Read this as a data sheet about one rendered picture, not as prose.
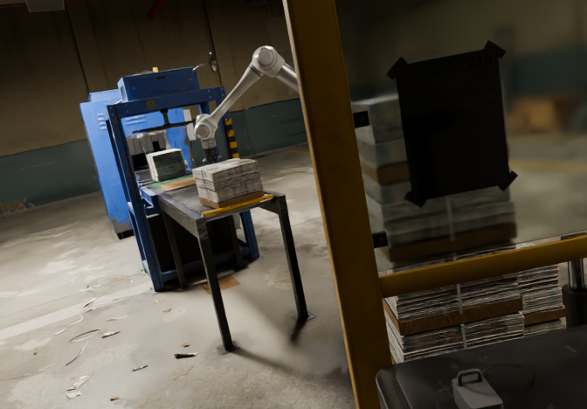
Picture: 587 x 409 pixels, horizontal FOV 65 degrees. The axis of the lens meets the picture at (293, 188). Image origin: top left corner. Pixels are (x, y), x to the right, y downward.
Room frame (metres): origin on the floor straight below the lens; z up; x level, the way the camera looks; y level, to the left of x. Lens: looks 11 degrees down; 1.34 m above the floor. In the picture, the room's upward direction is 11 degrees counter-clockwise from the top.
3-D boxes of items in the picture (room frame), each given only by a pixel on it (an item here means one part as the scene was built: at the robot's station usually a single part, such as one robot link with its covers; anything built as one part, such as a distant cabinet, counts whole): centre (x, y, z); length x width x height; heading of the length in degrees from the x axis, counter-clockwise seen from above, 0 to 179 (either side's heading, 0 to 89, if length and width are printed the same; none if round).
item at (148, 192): (4.11, 0.98, 0.75); 0.70 x 0.65 x 0.10; 24
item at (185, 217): (3.08, 0.81, 0.74); 1.34 x 0.05 x 0.12; 24
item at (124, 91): (4.11, 0.98, 1.65); 0.60 x 0.45 x 0.20; 114
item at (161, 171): (4.64, 1.21, 0.93); 0.38 x 0.30 x 0.26; 24
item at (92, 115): (6.62, 2.02, 1.04); 1.51 x 1.30 x 2.07; 24
